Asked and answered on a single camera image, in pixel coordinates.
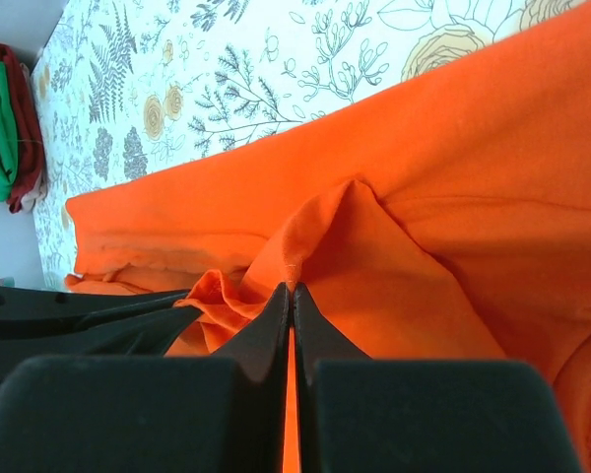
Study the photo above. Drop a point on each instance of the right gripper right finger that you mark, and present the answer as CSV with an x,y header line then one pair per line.
x,y
358,414

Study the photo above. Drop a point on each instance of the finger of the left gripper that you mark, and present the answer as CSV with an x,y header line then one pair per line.
x,y
28,314
146,334

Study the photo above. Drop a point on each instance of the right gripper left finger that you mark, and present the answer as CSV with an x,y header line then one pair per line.
x,y
223,412

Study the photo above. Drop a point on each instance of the orange t-shirt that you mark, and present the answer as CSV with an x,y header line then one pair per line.
x,y
448,217

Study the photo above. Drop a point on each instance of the folded pink t-shirt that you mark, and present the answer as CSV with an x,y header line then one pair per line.
x,y
36,194

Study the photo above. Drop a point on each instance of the folded dark red t-shirt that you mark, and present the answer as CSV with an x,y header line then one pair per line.
x,y
31,160

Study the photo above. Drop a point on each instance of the floral patterned table mat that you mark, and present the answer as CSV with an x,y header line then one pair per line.
x,y
127,88

